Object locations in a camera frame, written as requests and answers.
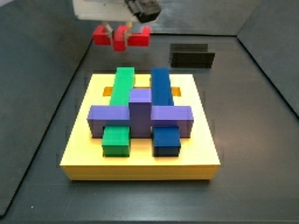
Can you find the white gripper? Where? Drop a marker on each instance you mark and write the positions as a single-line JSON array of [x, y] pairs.
[[106, 10]]

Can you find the red E-shaped block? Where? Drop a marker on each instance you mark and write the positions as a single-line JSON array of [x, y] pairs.
[[118, 41]]

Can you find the yellow base board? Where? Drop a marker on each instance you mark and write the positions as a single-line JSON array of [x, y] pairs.
[[85, 163]]

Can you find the black slotted holder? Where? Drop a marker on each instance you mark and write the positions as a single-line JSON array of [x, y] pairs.
[[191, 56]]

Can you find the purple cross block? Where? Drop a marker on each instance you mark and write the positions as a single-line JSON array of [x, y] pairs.
[[141, 115]]

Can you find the blue long bar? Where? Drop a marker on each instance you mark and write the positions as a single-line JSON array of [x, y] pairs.
[[167, 143]]

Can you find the green long bar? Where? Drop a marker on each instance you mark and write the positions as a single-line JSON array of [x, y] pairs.
[[115, 142]]

